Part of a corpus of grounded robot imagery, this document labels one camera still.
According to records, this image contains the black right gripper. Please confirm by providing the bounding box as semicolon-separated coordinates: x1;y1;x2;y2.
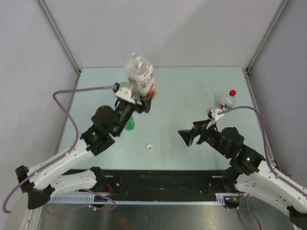
177;118;230;158

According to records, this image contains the green plastic bottle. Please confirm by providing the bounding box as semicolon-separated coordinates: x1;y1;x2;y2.
125;116;135;131

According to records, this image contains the clear bottle with orange label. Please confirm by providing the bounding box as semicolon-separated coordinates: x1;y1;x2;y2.
125;52;156;100

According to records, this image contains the white bottle cap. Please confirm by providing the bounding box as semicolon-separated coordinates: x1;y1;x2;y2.
146;144;153;150

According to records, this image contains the clear bottle with red label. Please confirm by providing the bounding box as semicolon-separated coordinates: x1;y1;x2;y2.
219;95;236;111

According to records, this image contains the red bottle cap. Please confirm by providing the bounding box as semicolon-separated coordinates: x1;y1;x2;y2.
229;90;236;97

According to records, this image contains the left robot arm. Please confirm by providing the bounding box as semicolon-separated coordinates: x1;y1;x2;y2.
15;93;153;210

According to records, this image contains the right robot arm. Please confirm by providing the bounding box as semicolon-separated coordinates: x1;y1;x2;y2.
178;120;307;230

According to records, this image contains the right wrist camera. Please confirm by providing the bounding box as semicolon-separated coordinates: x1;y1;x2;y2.
206;107;224;129

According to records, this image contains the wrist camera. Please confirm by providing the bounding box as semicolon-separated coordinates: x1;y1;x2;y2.
206;107;224;129
113;82;136;104

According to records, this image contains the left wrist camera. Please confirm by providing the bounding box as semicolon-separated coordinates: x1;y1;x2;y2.
113;82;136;104

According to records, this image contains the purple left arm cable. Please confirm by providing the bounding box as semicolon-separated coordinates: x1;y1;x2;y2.
2;86;116;213

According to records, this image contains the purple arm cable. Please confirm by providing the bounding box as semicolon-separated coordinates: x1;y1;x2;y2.
2;86;116;213
215;106;307;197

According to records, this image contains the grey slotted cable duct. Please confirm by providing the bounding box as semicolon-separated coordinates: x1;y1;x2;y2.
48;193;225;205

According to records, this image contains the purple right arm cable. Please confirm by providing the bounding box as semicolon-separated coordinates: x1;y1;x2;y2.
215;106;307;197

